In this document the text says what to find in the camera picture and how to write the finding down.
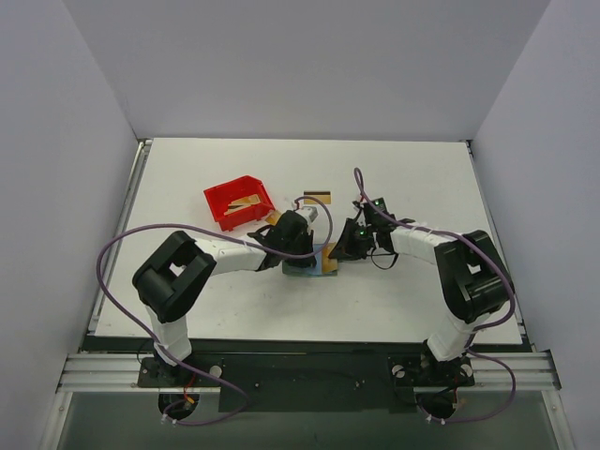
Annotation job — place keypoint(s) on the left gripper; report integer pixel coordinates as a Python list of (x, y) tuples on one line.
[(300, 248)]

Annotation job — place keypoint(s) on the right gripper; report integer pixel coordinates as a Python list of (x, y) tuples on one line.
[(352, 239)]

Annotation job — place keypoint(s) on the gold VIP card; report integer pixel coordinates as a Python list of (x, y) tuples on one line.
[(273, 218), (329, 265)]

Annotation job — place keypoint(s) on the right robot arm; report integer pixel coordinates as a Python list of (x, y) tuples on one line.
[(475, 283)]

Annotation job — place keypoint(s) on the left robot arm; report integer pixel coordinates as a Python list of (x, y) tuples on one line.
[(170, 281)]

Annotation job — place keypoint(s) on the gold card with magnetic stripe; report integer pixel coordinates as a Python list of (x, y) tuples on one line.
[(316, 197)]

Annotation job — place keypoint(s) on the gold card inside bin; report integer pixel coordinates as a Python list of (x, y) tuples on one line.
[(238, 206)]

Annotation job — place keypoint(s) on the red plastic bin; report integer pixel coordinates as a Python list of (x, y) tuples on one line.
[(218, 198)]

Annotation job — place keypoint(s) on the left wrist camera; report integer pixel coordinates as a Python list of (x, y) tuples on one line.
[(308, 212)]

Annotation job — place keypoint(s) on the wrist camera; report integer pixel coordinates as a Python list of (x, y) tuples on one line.
[(308, 212), (363, 210)]

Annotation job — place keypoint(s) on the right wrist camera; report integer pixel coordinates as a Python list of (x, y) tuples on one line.
[(363, 210)]

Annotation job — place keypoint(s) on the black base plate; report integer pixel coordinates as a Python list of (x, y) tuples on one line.
[(312, 382)]

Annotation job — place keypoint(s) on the aluminium frame rail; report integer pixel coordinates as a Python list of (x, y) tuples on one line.
[(90, 372)]

